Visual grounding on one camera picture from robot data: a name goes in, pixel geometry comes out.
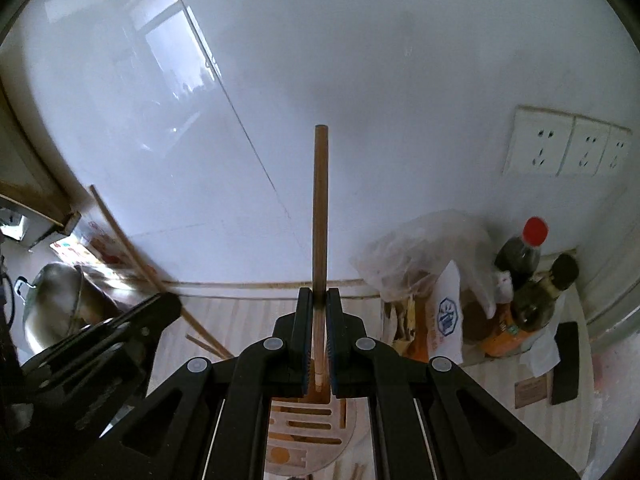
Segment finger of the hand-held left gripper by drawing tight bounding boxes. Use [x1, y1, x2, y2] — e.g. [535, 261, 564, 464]
[20, 292, 182, 442]

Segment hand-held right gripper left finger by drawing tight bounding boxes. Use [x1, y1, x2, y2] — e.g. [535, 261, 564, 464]
[85, 287, 316, 480]

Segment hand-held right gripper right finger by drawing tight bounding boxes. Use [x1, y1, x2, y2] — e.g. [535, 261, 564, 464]
[325, 287, 582, 480]

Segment long brown chopstick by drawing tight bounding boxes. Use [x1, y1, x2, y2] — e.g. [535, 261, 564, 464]
[311, 125, 331, 393]
[185, 333, 224, 360]
[88, 184, 234, 360]

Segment cream round utensil holder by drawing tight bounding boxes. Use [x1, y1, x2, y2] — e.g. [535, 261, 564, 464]
[265, 385, 372, 480]

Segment striped table cover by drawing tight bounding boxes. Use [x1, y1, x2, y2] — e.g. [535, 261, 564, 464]
[145, 285, 596, 480]

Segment yellow orange packet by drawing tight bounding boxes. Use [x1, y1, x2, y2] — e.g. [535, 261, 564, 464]
[382, 299, 431, 362]

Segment steel pot lid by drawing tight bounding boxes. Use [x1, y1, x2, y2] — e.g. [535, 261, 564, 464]
[14, 262, 121, 356]

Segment white blue print packet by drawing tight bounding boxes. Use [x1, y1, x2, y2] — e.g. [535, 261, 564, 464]
[426, 259, 466, 367]

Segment clear plastic bag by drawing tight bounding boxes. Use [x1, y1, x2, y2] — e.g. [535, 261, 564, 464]
[350, 210, 501, 318]

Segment black cap orange label bottle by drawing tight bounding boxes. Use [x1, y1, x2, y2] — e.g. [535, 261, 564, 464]
[475, 252, 581, 358]

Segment small brown card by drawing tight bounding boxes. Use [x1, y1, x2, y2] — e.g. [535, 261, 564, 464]
[515, 377, 547, 408]

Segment red cap sauce bottle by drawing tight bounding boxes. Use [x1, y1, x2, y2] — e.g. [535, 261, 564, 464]
[494, 216, 550, 291]

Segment white tissue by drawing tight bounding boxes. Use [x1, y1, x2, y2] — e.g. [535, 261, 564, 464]
[520, 330, 561, 378]

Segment black phone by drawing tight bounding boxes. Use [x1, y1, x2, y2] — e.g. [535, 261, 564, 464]
[551, 321, 581, 406]

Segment colourful wall stickers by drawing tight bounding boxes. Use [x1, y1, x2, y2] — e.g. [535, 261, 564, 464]
[50, 219, 132, 273]

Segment white wall outlet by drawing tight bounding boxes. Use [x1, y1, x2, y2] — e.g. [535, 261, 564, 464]
[600, 127, 633, 176]
[562, 116, 612, 177]
[502, 105, 576, 177]

